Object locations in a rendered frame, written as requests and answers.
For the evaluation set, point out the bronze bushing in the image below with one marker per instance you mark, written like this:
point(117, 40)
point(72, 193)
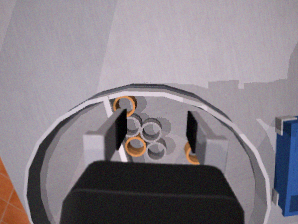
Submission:
point(131, 98)
point(191, 158)
point(135, 151)

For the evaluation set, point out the grey metal ring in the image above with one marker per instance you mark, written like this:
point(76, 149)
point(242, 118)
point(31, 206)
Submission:
point(137, 118)
point(156, 156)
point(147, 137)

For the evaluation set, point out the grey round turning table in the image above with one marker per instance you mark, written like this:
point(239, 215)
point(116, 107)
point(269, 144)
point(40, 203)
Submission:
point(55, 166)

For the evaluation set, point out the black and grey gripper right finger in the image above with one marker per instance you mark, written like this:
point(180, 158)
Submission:
point(209, 148)

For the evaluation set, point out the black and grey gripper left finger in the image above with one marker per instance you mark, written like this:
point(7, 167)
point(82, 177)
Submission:
point(102, 144)

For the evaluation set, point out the blue open crate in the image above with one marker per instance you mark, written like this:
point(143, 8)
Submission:
point(286, 165)

